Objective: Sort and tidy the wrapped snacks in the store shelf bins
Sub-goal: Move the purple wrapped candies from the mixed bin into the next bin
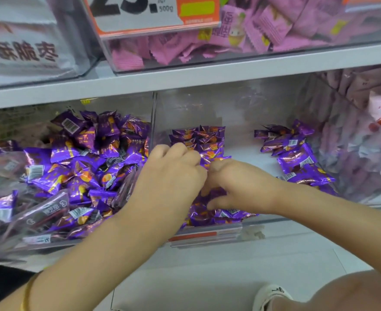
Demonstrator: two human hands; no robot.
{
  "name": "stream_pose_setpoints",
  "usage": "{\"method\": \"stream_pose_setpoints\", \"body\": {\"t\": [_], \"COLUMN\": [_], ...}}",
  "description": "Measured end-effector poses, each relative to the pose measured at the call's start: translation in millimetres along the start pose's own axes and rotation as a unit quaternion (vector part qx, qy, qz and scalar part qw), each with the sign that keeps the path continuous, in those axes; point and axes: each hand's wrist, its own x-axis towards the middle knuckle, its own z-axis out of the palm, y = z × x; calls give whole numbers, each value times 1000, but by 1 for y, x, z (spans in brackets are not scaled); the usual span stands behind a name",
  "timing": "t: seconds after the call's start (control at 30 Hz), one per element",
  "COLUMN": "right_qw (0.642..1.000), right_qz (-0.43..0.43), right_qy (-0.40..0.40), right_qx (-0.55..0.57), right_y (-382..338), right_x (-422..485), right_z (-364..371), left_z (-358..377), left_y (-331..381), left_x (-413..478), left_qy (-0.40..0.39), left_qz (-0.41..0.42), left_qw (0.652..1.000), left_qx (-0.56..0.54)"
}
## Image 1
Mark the white shoe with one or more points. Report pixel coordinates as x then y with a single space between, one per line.
270 296

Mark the pile of pale pink packets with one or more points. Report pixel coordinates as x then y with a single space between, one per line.
372 126

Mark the person's leg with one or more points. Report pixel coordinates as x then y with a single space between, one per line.
346 293

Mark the pile of pink candy packets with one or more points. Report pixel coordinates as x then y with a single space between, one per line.
262 25

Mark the yellow shelf tag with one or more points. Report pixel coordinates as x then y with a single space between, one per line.
86 101

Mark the person's right hand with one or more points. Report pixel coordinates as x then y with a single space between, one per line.
242 189

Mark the clear plastic bin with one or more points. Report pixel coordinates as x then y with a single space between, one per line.
242 103
307 51
73 35
336 178
21 236

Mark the orange bin price label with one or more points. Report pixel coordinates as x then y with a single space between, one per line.
203 237

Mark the person's right forearm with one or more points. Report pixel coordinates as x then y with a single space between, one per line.
333 220

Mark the person's left forearm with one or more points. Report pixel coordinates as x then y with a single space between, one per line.
93 259

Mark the white shelf board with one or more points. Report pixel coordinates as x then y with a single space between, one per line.
190 76

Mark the person's right thumb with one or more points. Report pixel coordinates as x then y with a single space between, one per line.
221 203

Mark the black garment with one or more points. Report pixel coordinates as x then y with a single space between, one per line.
2 285

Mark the person's left hand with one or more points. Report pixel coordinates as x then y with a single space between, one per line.
169 181

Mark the pile of purple candy packets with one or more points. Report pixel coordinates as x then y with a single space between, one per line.
296 158
77 168
206 144

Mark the person's left fingers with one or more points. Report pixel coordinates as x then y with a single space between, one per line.
177 151

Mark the white and orange price sign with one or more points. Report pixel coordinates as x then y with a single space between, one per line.
135 12

